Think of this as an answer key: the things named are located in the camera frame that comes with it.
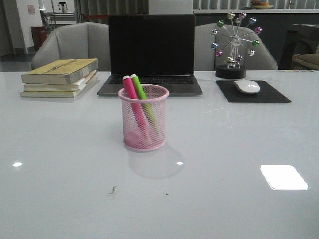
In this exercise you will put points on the red bin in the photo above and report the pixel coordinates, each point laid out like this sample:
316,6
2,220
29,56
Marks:
39,35

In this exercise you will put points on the fruit bowl on counter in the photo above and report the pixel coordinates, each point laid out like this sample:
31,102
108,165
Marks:
259,4

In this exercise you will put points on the left grey armchair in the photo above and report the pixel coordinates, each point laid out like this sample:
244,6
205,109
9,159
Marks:
81,40

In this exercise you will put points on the right grey armchair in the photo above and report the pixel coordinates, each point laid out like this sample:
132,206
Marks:
254,58

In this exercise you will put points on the dark side table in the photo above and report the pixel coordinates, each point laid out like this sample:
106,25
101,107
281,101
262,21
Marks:
300,39

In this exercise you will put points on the bottom cream book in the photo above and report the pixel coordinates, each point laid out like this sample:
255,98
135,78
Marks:
53,94

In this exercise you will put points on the olive cushion at right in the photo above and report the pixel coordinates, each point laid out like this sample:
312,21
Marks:
310,61

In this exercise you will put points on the middle cream book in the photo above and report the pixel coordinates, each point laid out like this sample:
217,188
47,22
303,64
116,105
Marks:
77,86

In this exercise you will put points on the dark grey open laptop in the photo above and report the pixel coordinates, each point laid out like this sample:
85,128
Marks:
159,49

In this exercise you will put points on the black mouse pad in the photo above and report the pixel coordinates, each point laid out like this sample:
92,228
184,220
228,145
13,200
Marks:
266,94

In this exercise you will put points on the cream book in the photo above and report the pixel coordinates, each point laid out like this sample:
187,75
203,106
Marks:
77,86
53,94

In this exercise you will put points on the white computer mouse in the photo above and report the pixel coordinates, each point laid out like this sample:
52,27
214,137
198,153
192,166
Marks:
247,86

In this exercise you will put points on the pink highlighter pen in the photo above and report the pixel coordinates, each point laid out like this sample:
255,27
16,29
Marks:
132,94

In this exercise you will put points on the green highlighter pen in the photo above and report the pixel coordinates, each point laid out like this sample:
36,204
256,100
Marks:
140,90

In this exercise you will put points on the ferris wheel desk ornament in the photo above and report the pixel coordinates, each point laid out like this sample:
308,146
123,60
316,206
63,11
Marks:
232,68

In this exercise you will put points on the grey armchair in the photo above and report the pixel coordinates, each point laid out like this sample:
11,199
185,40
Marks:
254,58
81,40

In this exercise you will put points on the top yellow book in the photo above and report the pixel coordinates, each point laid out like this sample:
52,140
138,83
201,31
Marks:
63,71

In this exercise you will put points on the pink mesh pen holder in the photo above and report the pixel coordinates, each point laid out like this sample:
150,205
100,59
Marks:
133,138

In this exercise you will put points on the white box behind laptop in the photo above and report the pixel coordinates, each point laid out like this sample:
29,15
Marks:
170,7

